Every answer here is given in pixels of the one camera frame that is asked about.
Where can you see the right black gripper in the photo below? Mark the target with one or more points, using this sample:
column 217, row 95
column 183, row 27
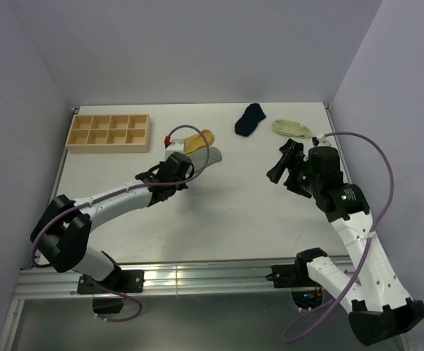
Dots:
column 290, row 181

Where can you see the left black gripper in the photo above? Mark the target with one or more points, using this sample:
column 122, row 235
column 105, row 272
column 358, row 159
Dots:
column 181, row 186

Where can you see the light grey sock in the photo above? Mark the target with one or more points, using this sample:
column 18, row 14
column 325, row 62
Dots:
column 199, row 157

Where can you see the mustard yellow sock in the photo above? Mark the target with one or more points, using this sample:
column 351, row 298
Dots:
column 195, row 142

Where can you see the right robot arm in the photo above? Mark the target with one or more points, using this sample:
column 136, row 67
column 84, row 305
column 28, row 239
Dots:
column 377, row 304

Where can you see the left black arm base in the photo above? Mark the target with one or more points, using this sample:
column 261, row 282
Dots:
column 129, row 281

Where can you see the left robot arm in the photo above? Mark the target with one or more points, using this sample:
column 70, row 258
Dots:
column 61, row 235

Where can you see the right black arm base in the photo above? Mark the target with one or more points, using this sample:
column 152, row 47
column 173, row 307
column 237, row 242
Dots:
column 305, row 293

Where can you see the black striped sock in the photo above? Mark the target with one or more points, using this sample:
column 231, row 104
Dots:
column 291, row 150

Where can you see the cream sock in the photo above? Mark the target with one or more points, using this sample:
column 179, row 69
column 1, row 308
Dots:
column 291, row 129

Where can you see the navy blue sock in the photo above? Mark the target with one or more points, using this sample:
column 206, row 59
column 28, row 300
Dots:
column 252, row 116

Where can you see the wooden compartment tray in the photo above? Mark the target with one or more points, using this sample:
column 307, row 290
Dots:
column 109, row 134

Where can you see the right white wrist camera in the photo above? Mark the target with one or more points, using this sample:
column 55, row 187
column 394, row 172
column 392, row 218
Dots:
column 320, row 140

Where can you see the aluminium frame rail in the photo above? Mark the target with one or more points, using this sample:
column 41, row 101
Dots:
column 160, row 279

